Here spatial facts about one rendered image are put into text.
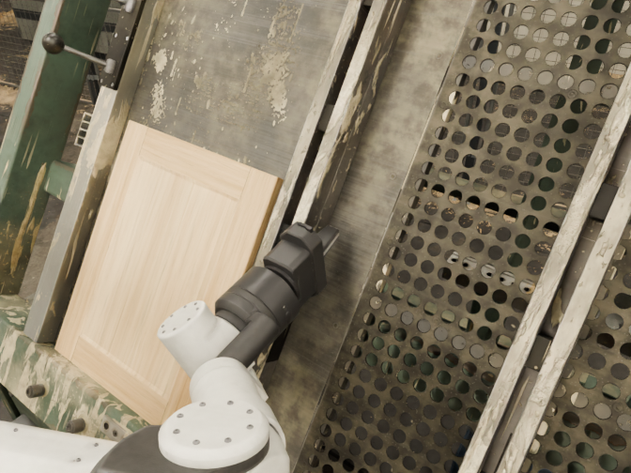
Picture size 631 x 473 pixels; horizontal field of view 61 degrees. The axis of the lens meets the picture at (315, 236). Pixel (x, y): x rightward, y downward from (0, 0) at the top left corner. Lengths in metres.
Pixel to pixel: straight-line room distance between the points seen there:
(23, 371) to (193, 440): 0.89
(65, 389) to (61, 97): 0.63
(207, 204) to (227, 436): 0.61
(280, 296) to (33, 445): 0.33
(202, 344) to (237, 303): 0.07
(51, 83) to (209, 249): 0.58
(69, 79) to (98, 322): 0.56
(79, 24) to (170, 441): 1.09
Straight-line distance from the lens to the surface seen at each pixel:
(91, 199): 1.16
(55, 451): 0.45
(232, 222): 0.91
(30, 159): 1.36
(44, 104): 1.34
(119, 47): 1.15
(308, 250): 0.70
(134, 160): 1.09
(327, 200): 0.80
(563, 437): 0.79
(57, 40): 1.12
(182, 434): 0.40
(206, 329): 0.63
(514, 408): 0.72
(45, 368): 1.20
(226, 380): 0.54
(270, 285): 0.67
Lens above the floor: 1.72
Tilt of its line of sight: 37 degrees down
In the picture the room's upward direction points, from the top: straight up
